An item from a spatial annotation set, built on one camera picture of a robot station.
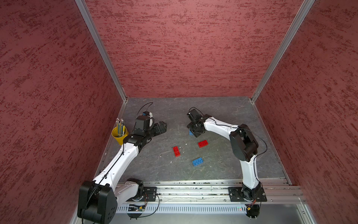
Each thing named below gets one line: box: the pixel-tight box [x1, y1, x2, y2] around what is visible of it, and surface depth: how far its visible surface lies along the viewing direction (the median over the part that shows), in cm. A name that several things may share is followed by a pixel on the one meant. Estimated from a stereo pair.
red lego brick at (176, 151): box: [172, 146, 181, 158], surface depth 91 cm
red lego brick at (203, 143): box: [197, 140, 209, 148], surface depth 95 cm
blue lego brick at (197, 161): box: [192, 157, 204, 167], surface depth 87 cm
